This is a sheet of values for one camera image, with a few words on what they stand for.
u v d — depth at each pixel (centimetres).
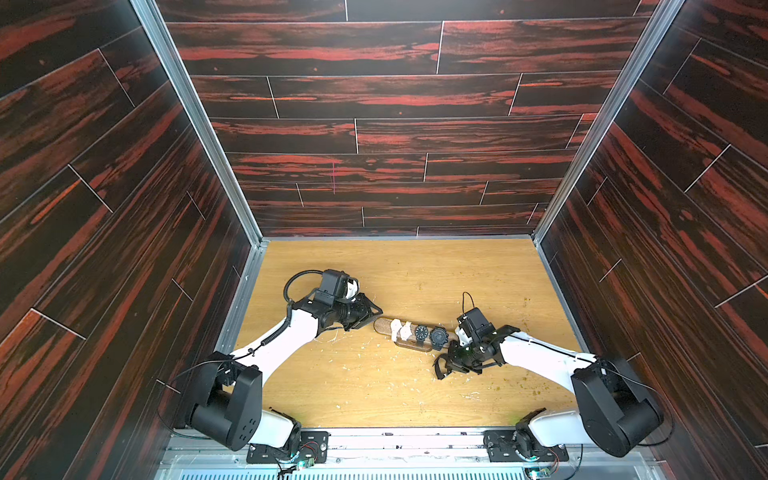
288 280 80
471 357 74
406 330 86
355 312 75
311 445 74
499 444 73
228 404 42
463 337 75
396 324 86
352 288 75
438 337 84
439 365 83
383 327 87
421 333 84
